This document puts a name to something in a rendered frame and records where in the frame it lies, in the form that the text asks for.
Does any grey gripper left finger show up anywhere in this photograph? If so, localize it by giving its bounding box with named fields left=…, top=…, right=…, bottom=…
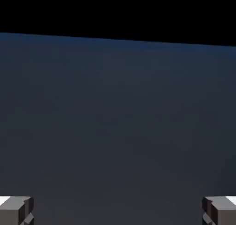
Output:
left=0, top=195, right=35, bottom=225

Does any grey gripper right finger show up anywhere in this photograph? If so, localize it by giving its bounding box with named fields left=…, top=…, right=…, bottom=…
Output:
left=201, top=195, right=236, bottom=225

